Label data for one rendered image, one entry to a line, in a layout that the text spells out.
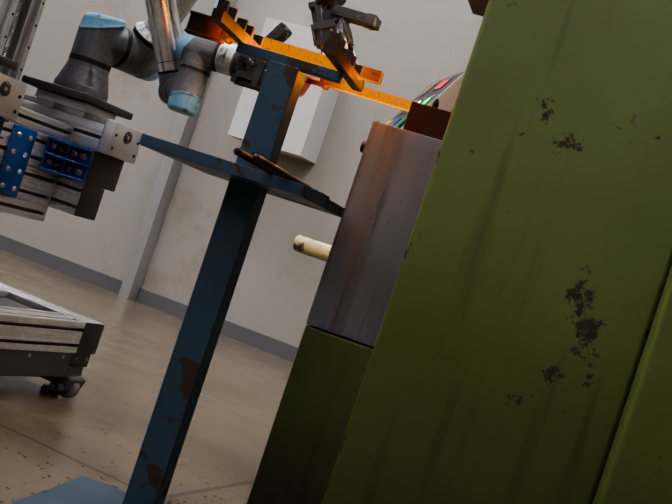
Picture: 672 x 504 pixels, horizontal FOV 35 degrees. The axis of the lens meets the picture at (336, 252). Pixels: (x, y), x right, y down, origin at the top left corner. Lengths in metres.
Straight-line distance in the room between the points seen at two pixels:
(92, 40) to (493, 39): 1.36
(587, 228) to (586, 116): 0.19
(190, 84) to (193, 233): 3.47
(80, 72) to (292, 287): 2.93
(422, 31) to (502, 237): 3.88
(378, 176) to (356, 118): 3.49
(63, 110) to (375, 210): 1.10
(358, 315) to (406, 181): 0.29
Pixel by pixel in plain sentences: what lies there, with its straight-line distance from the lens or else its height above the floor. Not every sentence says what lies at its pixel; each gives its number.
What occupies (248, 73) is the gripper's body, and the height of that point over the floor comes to 0.96.
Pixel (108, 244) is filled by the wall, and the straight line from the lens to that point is 6.25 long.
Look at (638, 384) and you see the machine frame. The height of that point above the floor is 0.58.
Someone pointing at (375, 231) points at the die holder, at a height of 0.70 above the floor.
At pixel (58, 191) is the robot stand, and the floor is 0.55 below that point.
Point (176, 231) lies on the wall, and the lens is 6.02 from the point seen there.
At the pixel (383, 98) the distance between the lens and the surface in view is 2.42.
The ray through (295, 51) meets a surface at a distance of 2.12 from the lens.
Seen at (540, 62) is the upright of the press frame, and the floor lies 1.06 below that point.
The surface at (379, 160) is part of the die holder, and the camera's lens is 2.18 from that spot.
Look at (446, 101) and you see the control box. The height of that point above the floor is 1.10.
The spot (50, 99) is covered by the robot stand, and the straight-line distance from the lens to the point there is 2.97.
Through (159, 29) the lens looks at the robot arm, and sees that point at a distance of 2.66.
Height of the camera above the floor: 0.63
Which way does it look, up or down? level
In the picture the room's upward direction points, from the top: 18 degrees clockwise
